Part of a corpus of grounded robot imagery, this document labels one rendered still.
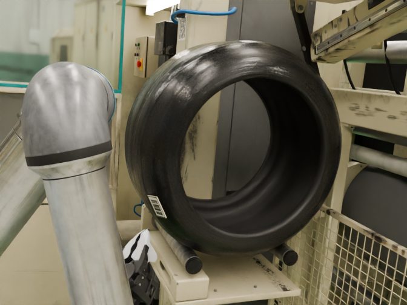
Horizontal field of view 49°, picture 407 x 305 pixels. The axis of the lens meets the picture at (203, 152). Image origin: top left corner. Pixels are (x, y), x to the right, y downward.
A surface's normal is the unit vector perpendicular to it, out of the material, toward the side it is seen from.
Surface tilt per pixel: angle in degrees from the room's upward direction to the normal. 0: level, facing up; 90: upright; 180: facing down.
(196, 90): 83
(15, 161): 79
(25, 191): 104
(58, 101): 50
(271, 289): 0
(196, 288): 90
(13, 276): 90
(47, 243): 90
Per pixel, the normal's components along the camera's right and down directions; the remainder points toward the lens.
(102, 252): 0.64, 0.00
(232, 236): 0.28, 0.37
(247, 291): 0.08, -0.98
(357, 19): -0.94, -0.01
